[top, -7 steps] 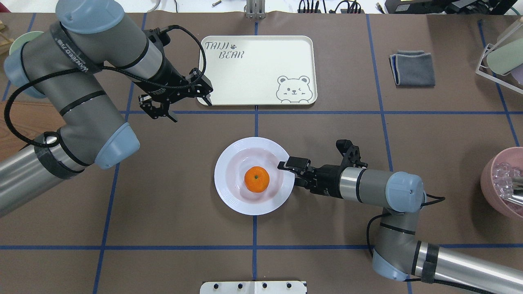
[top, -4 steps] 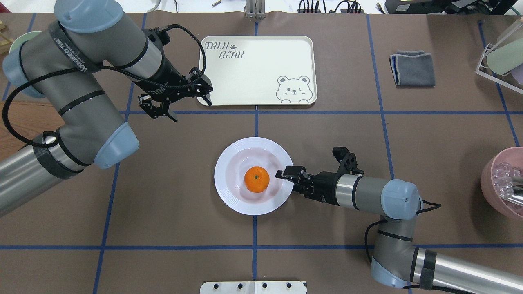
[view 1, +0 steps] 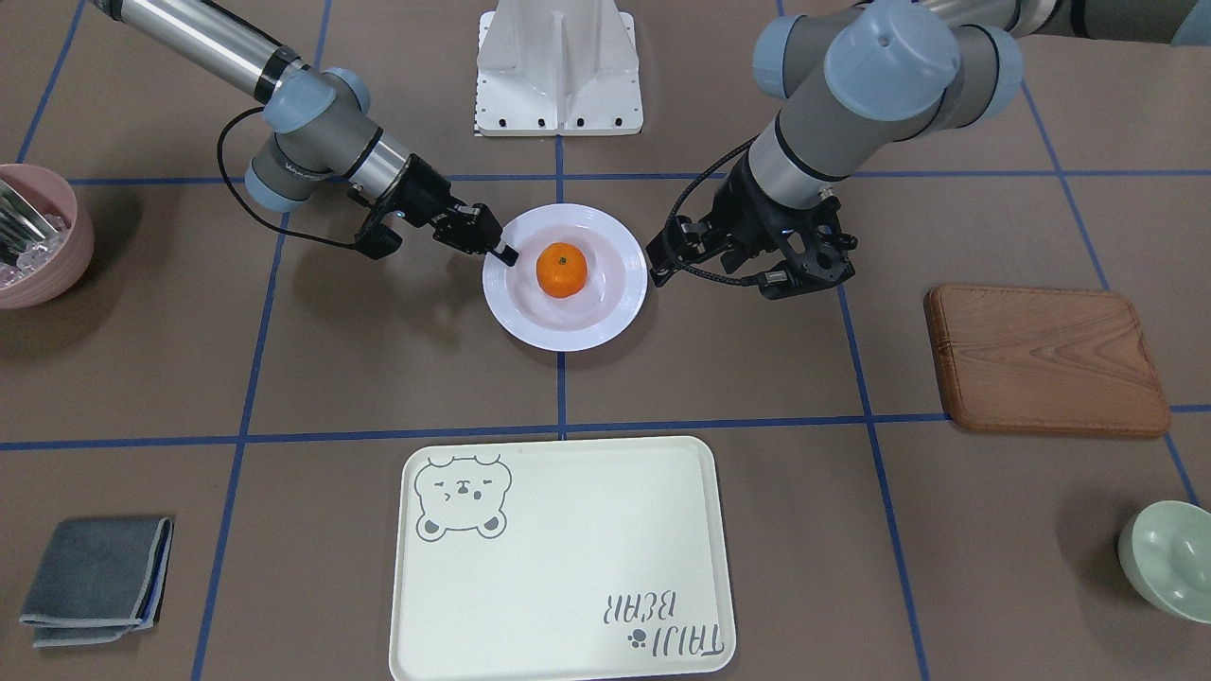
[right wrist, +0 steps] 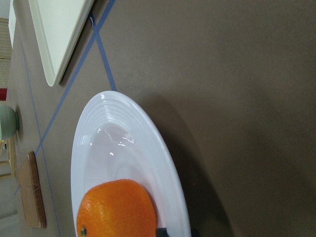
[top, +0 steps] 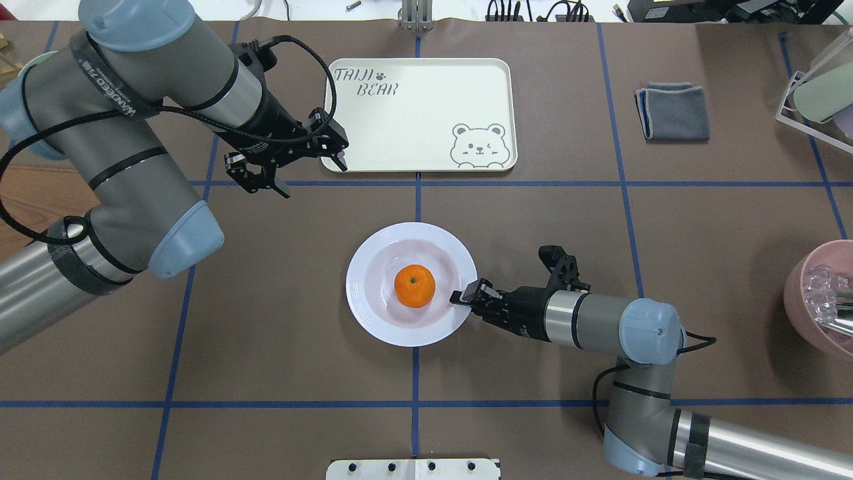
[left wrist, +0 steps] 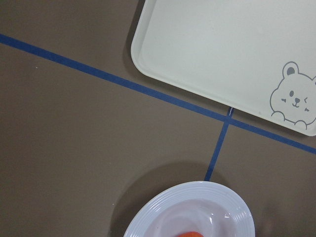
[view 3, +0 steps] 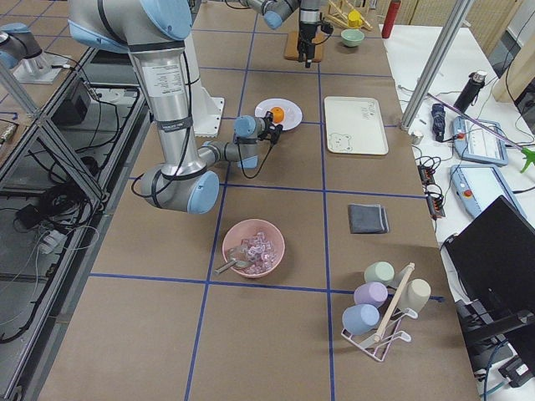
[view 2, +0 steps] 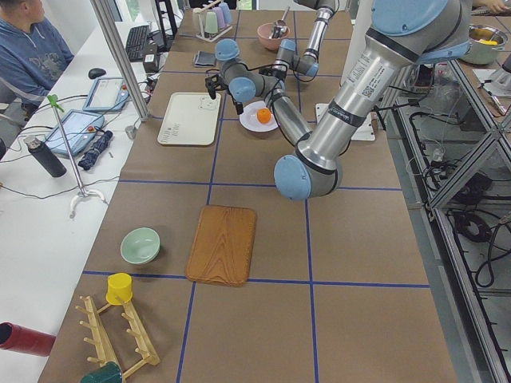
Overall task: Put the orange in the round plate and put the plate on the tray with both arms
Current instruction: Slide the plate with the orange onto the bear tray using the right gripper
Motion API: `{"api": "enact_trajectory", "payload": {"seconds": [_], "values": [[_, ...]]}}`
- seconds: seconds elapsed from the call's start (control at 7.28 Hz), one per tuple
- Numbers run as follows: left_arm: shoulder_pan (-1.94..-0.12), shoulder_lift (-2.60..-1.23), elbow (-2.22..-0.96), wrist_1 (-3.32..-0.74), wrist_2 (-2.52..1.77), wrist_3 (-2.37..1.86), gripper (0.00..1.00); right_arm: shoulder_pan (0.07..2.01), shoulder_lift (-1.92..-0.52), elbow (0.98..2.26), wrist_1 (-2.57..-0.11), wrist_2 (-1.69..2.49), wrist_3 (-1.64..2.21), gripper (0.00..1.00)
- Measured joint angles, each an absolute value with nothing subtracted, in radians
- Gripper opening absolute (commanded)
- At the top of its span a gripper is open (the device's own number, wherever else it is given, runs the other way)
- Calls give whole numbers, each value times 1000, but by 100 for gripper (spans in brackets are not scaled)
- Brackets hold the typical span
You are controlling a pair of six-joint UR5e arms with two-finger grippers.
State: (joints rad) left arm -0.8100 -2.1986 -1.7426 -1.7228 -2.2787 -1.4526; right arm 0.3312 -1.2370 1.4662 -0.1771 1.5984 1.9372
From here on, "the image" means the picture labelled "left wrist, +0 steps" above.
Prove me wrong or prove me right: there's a white round plate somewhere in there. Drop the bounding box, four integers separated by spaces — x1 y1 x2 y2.
124 181 256 237

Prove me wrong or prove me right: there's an orange fruit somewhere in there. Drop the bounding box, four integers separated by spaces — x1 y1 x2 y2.
177 231 203 237

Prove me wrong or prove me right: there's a cream bear tray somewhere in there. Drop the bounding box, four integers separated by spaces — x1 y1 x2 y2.
131 0 316 136

